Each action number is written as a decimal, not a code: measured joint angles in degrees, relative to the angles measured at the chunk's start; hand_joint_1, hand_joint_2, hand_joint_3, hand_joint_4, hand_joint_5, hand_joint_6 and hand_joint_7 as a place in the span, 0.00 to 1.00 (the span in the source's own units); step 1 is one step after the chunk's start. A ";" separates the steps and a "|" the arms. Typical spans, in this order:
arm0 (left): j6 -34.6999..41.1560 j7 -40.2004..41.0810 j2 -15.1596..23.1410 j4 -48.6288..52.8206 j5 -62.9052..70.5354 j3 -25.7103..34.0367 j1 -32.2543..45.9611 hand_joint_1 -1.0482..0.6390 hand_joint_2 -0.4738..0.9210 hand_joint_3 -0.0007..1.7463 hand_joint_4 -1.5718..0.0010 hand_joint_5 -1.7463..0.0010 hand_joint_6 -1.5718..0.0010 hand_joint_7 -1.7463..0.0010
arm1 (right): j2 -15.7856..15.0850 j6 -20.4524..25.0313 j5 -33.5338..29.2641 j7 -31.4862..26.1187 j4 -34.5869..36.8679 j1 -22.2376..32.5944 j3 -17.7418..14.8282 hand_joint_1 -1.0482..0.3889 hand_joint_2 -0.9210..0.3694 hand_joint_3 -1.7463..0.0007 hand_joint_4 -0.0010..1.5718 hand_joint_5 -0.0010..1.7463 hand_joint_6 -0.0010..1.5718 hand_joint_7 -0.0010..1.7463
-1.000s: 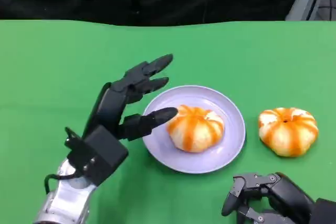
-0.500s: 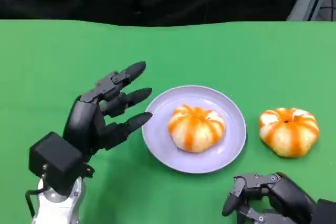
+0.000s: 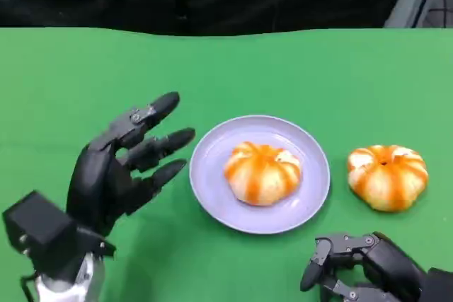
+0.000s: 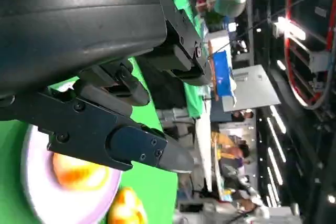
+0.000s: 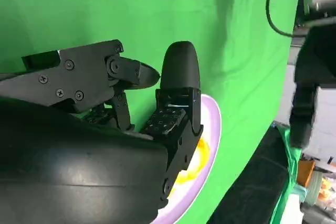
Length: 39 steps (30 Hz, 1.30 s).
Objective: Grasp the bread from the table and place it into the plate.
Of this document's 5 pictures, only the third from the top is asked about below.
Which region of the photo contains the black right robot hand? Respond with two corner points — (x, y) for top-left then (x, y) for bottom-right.
(299, 231), (431, 302)

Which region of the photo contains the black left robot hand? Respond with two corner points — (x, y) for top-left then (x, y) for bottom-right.
(65, 91), (197, 238)

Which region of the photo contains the orange white toy bread roll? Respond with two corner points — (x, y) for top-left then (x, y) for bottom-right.
(347, 144), (430, 213)
(224, 141), (306, 207)

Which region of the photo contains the lilac plate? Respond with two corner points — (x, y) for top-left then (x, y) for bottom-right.
(188, 115), (332, 236)

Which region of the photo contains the green table cloth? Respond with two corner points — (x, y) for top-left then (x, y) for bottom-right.
(0, 27), (453, 302)

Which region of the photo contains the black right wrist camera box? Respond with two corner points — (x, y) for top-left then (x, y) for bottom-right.
(419, 267), (453, 302)

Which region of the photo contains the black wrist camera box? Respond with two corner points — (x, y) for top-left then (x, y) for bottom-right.
(1, 190), (117, 281)
(419, 267), (453, 302)

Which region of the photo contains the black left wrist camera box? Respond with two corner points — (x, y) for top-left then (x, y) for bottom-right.
(1, 190), (117, 281)

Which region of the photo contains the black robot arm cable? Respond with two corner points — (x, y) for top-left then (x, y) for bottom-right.
(19, 269), (40, 299)

